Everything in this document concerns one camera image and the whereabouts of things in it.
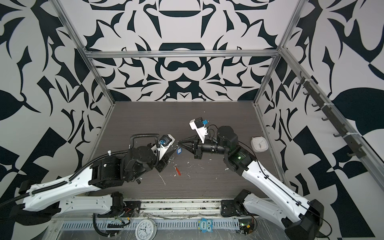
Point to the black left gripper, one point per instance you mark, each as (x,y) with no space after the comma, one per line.
(161,162)

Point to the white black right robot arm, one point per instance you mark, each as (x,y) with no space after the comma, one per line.
(300,218)

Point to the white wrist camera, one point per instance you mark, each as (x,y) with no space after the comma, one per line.
(199,125)
(162,145)

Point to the round white analog clock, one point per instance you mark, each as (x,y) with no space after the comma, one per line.
(146,230)

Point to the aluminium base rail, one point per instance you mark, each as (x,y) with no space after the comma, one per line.
(180,207)

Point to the small electronics board right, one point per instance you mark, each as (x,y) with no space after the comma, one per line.
(247,225)

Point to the small electronics board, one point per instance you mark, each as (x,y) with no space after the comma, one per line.
(119,223)
(247,225)

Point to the blue owl figure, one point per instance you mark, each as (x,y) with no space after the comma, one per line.
(205,225)

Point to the white slotted cable duct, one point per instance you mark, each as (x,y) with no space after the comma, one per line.
(186,224)

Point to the black wall hook rail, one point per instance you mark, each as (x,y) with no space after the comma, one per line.
(333,115)

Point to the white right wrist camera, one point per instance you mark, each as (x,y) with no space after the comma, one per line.
(199,125)

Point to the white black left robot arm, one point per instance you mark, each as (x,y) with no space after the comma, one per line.
(39,203)

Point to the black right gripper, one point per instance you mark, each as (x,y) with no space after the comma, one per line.
(196,148)

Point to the small electronics board left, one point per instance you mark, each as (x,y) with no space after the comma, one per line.
(119,223)

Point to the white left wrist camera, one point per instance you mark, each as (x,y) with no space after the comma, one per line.
(162,145)

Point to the white square clock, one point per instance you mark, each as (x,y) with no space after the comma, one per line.
(259,144)

